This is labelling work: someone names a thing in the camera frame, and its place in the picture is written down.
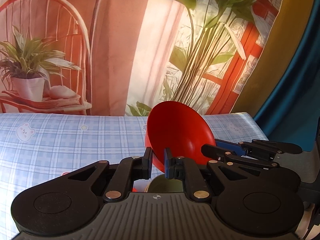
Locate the teal curtain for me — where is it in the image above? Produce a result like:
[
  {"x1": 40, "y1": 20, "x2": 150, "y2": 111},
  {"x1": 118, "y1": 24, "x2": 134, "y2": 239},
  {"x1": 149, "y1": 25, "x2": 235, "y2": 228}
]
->
[{"x1": 254, "y1": 0, "x2": 319, "y2": 151}]

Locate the blue plaid tablecloth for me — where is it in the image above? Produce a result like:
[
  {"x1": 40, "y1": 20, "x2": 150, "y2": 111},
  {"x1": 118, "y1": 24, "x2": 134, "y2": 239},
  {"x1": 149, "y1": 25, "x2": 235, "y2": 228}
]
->
[{"x1": 0, "y1": 112, "x2": 270, "y2": 240}]

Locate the small green dish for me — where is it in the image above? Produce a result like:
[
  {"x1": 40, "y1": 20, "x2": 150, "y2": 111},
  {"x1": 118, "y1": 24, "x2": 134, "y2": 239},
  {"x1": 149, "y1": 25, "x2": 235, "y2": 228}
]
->
[{"x1": 145, "y1": 174, "x2": 183, "y2": 193}]

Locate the printed backdrop cloth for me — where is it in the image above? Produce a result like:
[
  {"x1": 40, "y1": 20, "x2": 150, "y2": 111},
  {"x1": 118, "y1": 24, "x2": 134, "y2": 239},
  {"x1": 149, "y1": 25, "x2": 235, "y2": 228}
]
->
[{"x1": 1, "y1": 0, "x2": 282, "y2": 116}]

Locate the medium red bowl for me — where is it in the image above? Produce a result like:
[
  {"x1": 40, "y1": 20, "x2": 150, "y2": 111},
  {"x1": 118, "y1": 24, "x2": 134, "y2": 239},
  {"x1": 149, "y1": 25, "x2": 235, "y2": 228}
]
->
[{"x1": 145, "y1": 101, "x2": 216, "y2": 172}]

